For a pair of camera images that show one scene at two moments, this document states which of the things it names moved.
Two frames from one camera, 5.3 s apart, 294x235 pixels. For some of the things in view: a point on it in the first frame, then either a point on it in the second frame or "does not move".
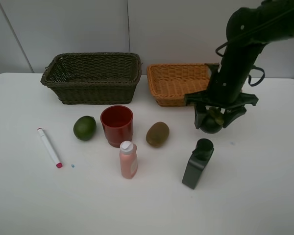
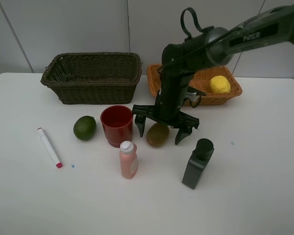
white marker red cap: x=58 y=164 does not move
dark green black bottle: x=200 y=155 does not move
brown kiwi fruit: x=157 y=134 does not move
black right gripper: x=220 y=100 to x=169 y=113
